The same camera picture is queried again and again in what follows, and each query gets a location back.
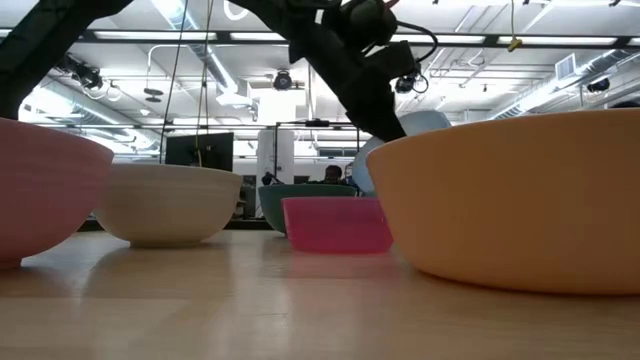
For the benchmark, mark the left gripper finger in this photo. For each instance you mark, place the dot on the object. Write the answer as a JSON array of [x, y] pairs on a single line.
[[380, 117]]

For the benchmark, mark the light blue plastic bowl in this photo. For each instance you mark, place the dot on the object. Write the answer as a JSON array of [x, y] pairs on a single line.
[[425, 122]]

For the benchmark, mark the small magenta red bowl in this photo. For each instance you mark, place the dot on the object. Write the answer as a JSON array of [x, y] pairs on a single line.
[[335, 225]]

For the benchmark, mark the teal plastic bowl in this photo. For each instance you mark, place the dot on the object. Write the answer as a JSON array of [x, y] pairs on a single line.
[[272, 205]]

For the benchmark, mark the cream plastic bowl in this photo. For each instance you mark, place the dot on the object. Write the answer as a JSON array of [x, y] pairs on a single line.
[[165, 205]]

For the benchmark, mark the pink plastic bowl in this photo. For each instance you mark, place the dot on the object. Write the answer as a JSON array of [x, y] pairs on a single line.
[[45, 190]]

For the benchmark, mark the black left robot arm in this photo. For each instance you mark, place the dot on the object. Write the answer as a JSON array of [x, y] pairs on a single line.
[[35, 45]]

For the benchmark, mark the person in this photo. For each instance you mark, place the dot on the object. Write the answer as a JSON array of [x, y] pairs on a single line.
[[332, 175]]

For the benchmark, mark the white square pillar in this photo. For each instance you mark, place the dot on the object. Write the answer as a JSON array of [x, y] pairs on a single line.
[[275, 155]]

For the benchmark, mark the large orange plastic bowl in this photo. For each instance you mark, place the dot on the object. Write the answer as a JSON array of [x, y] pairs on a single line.
[[500, 200]]

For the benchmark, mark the black computer monitor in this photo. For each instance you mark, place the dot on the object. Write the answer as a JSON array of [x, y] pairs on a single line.
[[200, 150]]

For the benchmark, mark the ceiling air vent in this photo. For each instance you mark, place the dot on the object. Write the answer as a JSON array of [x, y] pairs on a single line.
[[566, 66]]

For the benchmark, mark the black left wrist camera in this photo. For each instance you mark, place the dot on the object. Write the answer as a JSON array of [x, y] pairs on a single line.
[[395, 60]]

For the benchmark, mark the black ceiling camera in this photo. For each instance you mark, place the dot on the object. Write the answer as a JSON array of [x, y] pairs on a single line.
[[283, 80]]

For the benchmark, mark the thin black background frame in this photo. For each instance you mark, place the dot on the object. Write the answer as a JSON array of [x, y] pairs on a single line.
[[275, 150]]

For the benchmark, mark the black frame crossbeam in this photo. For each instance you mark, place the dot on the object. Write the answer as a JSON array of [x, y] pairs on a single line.
[[500, 40]]

